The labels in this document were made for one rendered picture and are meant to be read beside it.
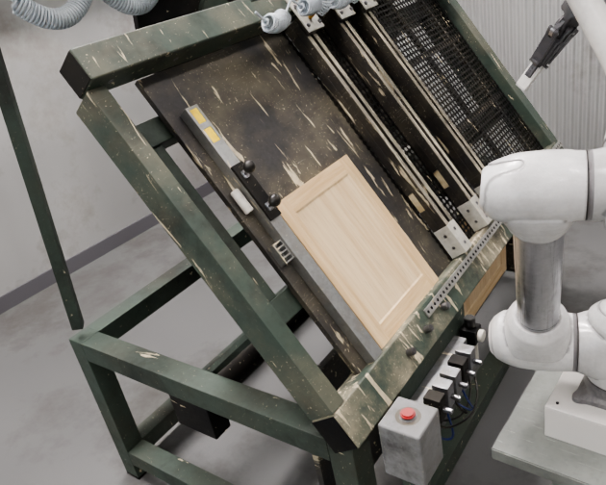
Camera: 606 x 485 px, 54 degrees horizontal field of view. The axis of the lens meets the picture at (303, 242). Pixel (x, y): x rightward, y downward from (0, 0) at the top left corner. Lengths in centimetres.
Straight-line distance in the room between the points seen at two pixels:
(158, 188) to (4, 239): 336
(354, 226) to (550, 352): 77
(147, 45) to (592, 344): 144
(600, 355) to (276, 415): 93
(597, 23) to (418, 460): 108
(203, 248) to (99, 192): 368
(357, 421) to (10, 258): 368
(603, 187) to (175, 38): 128
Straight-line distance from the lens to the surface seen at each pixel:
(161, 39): 189
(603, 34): 135
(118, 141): 172
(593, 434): 179
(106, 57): 177
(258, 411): 196
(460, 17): 336
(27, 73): 498
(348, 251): 198
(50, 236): 238
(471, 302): 309
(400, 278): 210
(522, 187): 117
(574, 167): 118
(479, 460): 280
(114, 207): 539
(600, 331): 166
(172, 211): 167
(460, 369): 203
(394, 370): 190
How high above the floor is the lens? 207
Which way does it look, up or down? 27 degrees down
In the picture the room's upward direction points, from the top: 12 degrees counter-clockwise
